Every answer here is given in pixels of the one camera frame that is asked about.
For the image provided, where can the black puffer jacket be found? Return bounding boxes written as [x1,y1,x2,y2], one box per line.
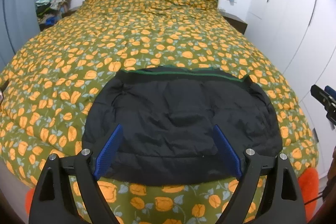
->
[82,66,282,186]

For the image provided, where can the pile of folded clothes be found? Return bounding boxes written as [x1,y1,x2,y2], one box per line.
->
[35,0,71,31]

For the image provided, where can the white wardrobe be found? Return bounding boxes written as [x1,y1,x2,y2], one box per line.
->
[245,0,335,177]

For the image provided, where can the green orange floral duvet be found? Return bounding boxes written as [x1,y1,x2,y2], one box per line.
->
[1,0,318,223]

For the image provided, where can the dark wooden nightstand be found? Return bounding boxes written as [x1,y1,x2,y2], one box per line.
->
[220,11,248,35]

